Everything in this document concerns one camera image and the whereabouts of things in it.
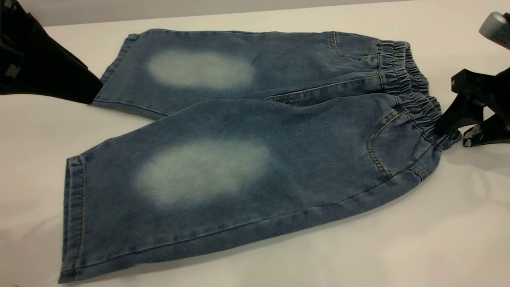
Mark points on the blue denim pants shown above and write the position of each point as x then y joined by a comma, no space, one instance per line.
279,159

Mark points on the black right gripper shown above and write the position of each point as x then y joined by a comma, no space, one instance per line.
492,91

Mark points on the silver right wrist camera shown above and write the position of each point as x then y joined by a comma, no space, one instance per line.
496,26

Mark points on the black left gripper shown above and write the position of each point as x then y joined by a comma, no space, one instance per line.
14,24

